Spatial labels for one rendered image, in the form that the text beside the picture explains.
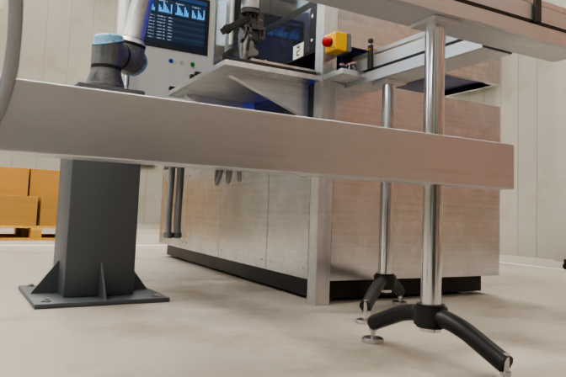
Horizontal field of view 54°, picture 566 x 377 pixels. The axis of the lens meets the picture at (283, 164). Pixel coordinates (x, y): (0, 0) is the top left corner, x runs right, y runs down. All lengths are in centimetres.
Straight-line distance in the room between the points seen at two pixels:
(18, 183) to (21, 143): 475
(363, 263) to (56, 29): 954
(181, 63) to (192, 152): 200
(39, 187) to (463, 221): 421
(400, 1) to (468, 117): 138
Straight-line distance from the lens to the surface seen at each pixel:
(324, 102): 216
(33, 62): 1100
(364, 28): 235
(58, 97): 100
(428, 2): 141
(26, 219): 539
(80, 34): 1128
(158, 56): 300
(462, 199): 260
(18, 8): 103
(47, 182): 579
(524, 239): 576
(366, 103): 228
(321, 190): 212
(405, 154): 131
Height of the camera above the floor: 35
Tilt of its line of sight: 5 degrees up
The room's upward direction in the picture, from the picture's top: 2 degrees clockwise
